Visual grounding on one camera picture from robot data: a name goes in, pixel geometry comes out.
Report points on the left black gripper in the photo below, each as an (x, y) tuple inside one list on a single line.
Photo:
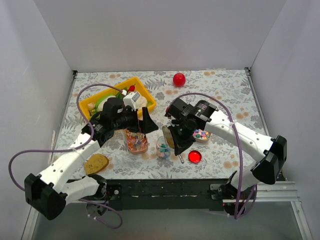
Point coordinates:
[(140, 120)]

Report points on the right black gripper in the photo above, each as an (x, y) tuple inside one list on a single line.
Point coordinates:
[(180, 135)]

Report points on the metal scoop spoon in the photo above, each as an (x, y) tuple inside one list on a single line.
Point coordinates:
[(168, 138)]

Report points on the tray of star candies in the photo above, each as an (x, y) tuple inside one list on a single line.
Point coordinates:
[(201, 136)]

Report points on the clear glass jar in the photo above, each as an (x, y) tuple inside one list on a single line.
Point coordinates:
[(162, 148)]

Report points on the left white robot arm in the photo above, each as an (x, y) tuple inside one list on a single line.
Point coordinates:
[(50, 191)]

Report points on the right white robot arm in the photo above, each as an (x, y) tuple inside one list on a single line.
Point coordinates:
[(269, 154)]

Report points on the tray of wrapped candies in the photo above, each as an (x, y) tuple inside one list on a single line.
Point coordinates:
[(137, 143)]

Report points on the red jar lid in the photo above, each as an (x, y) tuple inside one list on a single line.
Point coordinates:
[(194, 156)]

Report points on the white cauliflower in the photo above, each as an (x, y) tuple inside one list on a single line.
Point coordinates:
[(141, 102)]

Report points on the yellow plastic basket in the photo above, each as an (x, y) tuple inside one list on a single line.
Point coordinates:
[(97, 98)]

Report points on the red chili pepper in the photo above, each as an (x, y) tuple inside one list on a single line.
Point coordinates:
[(131, 88)]

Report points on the red apple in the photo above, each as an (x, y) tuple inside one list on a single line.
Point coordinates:
[(179, 79)]

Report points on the bread slice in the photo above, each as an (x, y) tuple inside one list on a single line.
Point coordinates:
[(95, 164)]

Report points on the floral table mat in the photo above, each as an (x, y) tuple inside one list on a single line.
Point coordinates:
[(219, 157)]

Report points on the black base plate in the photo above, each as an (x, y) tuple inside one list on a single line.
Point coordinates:
[(163, 194)]

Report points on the aluminium frame rail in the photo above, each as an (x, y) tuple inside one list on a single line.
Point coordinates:
[(281, 191)]

